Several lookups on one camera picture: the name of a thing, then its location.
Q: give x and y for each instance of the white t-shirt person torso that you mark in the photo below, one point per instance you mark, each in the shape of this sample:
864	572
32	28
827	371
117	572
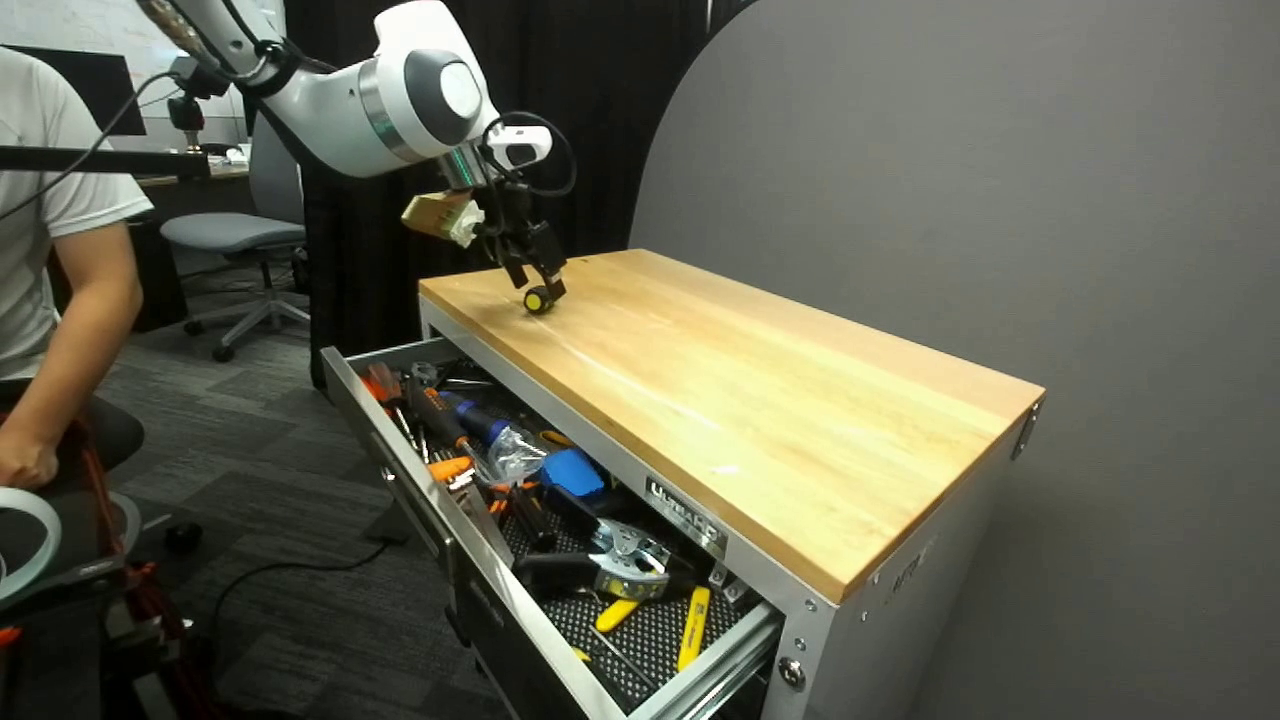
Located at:
41	108

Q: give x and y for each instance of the small black stubby screwdriver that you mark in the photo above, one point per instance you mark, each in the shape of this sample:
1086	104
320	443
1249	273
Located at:
541	296

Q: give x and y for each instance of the steel tool drawer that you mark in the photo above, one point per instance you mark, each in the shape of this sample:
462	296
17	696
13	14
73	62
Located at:
512	555

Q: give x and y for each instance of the blue tool in drawer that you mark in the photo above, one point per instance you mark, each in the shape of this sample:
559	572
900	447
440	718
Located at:
573	473

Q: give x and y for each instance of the person's hand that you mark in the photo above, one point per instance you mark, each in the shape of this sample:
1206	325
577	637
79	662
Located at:
25	458

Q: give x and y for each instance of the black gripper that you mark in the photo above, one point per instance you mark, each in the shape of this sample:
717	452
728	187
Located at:
512	235

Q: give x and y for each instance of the orange black handled screwdriver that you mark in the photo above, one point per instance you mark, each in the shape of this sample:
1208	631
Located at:
447	449

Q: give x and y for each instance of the grey office chair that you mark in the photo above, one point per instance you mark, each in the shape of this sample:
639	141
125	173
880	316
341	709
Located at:
264	235

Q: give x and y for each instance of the steel tool cabinet wooden top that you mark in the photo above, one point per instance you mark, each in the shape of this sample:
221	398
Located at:
832	470

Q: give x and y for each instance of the black curtain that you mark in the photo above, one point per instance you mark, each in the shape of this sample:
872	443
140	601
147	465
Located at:
601	68

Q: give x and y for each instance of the tan wrist mounted box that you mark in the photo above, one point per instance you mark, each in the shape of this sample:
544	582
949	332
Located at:
447	219

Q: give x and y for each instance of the white round hoop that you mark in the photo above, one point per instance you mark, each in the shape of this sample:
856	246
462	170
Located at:
32	537

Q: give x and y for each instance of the yellow handled screwdriver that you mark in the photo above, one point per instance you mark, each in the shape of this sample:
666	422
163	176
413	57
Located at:
615	612

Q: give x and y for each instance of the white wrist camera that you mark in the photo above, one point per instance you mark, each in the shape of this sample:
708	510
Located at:
517	146

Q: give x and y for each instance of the person's forearm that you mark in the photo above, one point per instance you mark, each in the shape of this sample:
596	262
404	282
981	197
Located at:
95	331

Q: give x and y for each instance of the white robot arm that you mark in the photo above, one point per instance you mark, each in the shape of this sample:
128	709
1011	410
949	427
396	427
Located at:
413	97

